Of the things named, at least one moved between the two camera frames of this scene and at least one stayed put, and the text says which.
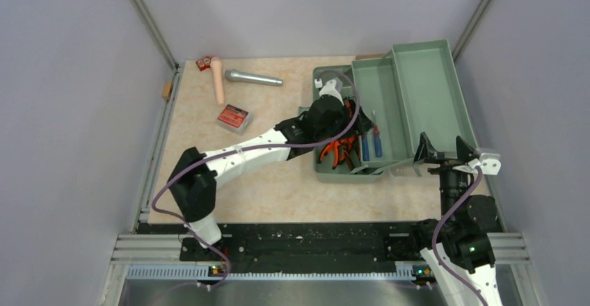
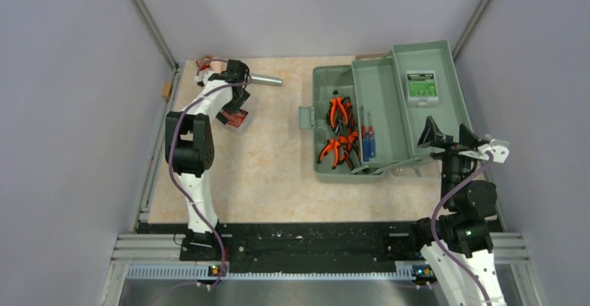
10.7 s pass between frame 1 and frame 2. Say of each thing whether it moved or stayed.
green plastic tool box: stayed
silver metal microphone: stayed
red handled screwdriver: moved
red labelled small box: stayed
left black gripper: moved
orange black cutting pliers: stayed
